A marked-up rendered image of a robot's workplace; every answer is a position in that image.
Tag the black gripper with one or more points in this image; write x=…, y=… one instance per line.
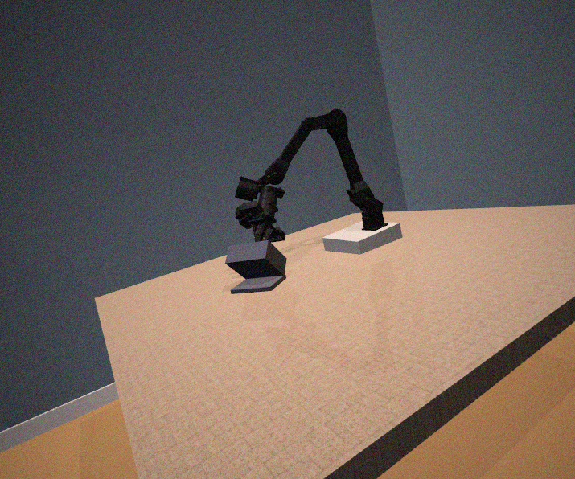
x=263, y=213

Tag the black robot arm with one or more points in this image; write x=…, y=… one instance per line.
x=335, y=122

